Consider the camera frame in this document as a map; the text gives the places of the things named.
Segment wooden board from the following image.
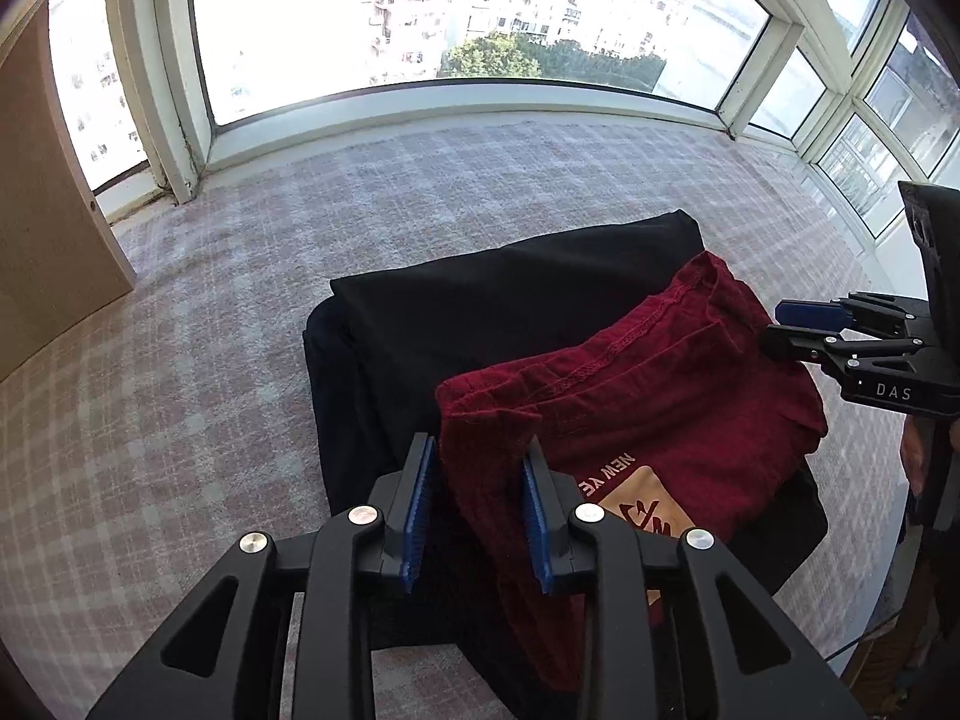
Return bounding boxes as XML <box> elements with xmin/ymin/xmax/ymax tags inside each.
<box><xmin>0</xmin><ymin>0</ymin><xmax>138</xmax><ymax>383</ymax></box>

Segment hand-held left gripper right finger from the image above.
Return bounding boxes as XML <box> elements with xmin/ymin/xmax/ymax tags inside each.
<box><xmin>520</xmin><ymin>435</ymin><xmax>872</xmax><ymax>720</ymax></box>

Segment pink plaid blanket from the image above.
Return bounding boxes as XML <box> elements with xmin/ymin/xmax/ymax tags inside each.
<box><xmin>0</xmin><ymin>118</ymin><xmax>927</xmax><ymax>720</ymax></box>

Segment black cable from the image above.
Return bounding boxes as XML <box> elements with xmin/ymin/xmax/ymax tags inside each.
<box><xmin>819</xmin><ymin>611</ymin><xmax>905</xmax><ymax>667</ymax></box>

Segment dark red printed t-shirt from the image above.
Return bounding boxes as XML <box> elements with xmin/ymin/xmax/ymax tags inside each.
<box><xmin>435</xmin><ymin>251</ymin><xmax>830</xmax><ymax>695</ymax></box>

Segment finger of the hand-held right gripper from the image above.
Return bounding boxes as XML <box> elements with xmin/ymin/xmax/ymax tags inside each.
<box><xmin>775</xmin><ymin>291</ymin><xmax>935</xmax><ymax>341</ymax></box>
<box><xmin>758</xmin><ymin>322</ymin><xmax>938</xmax><ymax>391</ymax></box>

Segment person's right hand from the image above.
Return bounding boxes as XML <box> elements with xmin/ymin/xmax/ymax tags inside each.
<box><xmin>898</xmin><ymin>414</ymin><xmax>929</xmax><ymax>497</ymax></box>

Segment white window frame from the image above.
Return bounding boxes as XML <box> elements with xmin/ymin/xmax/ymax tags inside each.
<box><xmin>45</xmin><ymin>0</ymin><xmax>960</xmax><ymax>242</ymax></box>

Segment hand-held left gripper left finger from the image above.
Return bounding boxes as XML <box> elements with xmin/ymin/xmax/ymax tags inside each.
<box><xmin>86</xmin><ymin>433</ymin><xmax>440</xmax><ymax>720</ymax></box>

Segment black garment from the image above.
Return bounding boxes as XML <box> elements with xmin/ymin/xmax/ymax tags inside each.
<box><xmin>303</xmin><ymin>208</ymin><xmax>830</xmax><ymax>720</ymax></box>

